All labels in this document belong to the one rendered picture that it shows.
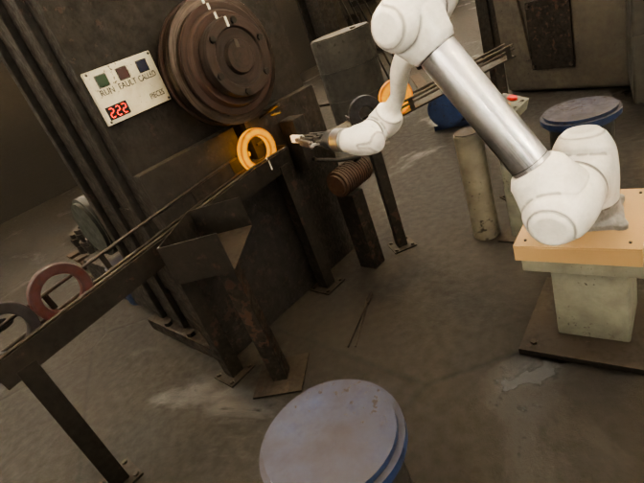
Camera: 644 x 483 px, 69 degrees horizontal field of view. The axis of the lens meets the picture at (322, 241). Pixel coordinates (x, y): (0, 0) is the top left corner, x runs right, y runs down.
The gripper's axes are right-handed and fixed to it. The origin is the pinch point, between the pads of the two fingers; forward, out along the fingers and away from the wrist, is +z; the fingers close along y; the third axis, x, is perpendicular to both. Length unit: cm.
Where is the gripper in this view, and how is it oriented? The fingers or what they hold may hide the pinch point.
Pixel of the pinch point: (297, 138)
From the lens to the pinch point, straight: 195.8
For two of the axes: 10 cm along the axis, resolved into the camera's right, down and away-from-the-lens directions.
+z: -7.3, -1.7, 6.6
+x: -2.6, -8.3, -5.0
